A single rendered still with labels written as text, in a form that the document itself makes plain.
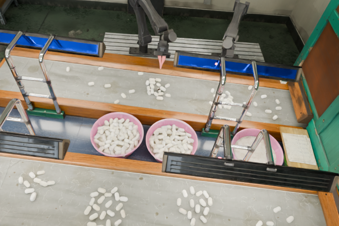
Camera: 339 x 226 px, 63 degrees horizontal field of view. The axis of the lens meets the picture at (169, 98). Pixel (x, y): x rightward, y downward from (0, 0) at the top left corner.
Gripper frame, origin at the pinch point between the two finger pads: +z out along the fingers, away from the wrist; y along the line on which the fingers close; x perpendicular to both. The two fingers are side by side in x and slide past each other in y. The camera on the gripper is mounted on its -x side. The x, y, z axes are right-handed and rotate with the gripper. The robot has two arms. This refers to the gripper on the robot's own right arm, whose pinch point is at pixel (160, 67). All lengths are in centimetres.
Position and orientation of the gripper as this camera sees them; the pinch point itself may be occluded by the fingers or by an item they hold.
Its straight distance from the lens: 168.4
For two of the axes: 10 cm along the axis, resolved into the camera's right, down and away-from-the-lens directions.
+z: -1.2, 9.9, -0.2
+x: -0.1, 0.1, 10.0
